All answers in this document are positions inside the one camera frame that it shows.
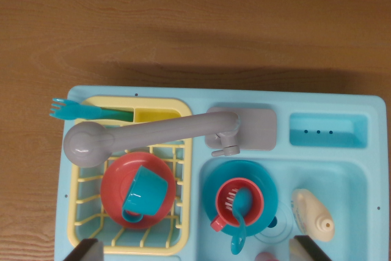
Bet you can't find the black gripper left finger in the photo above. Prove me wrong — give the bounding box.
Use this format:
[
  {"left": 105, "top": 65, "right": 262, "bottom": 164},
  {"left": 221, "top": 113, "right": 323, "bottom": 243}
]
[{"left": 62, "top": 238, "right": 105, "bottom": 261}]

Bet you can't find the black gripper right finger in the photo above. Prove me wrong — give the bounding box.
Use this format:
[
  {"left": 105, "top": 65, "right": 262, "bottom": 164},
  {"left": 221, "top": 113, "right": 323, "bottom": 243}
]
[{"left": 288, "top": 234, "right": 333, "bottom": 261}]

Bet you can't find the cream detergent bottle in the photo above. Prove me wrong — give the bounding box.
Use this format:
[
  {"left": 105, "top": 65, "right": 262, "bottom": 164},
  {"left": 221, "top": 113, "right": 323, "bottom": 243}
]
[{"left": 290, "top": 188, "right": 334, "bottom": 243}]

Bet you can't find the light blue toy sink unit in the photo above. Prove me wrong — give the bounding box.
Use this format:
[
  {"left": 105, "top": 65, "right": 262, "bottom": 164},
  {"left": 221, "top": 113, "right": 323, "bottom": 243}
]
[{"left": 54, "top": 85, "right": 388, "bottom": 261}]

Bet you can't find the pink toy cup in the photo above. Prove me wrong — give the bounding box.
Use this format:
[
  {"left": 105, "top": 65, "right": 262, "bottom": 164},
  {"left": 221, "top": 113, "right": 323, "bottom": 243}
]
[{"left": 255, "top": 251, "right": 277, "bottom": 261}]

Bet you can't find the red toy cup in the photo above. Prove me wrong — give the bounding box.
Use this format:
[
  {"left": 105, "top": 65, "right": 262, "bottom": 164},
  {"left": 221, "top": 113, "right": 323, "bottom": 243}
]
[{"left": 210, "top": 177, "right": 265, "bottom": 233}]

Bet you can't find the red toy plate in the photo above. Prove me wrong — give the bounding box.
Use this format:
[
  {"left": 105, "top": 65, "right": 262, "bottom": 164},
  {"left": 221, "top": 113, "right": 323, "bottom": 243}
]
[{"left": 100, "top": 152, "right": 177, "bottom": 230}]

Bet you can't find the teal spoon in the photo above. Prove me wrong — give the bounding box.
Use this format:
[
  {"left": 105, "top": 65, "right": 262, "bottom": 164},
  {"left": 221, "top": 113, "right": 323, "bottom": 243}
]
[{"left": 224, "top": 186, "right": 254, "bottom": 255}]

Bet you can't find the teal toy plate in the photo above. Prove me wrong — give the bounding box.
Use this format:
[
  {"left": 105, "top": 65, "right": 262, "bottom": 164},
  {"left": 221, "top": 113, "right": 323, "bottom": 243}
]
[{"left": 202, "top": 160, "right": 279, "bottom": 237}]

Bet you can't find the teal toy cup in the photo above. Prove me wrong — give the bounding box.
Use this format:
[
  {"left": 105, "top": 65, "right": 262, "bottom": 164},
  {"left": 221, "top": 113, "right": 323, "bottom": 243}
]
[{"left": 121, "top": 164, "right": 169, "bottom": 224}]

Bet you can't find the grey toy faucet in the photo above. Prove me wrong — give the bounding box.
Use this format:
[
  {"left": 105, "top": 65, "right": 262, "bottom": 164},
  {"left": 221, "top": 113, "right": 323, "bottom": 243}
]
[{"left": 63, "top": 107, "right": 277, "bottom": 169}]

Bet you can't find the green toy utensil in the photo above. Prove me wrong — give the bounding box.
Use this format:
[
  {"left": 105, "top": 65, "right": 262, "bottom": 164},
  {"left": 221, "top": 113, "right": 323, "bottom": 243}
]
[{"left": 99, "top": 107, "right": 134, "bottom": 123}]

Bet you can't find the teal toy fork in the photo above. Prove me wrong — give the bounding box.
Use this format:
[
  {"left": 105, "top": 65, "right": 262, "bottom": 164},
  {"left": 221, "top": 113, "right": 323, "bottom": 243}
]
[{"left": 48, "top": 98, "right": 106, "bottom": 121}]

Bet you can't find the yellow dish rack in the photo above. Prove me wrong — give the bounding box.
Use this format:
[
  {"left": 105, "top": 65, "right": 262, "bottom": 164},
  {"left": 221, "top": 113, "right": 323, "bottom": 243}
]
[{"left": 66, "top": 95, "right": 194, "bottom": 256}]

